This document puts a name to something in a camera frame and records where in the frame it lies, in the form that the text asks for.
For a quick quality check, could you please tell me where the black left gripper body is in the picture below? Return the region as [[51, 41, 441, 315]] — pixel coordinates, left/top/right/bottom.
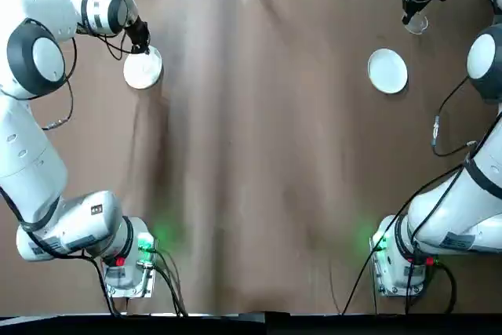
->
[[124, 16, 152, 49]]

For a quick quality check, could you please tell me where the white round disc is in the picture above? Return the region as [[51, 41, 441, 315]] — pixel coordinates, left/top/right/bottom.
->
[[122, 46, 163, 90], [367, 48, 409, 95]]

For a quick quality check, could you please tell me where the black cable with metal connector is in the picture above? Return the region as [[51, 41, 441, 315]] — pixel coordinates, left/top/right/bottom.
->
[[429, 75, 478, 158], [42, 35, 78, 131]]

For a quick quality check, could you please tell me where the black foot cable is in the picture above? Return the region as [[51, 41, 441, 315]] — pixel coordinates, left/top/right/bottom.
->
[[342, 213, 398, 316], [148, 246, 190, 317]]

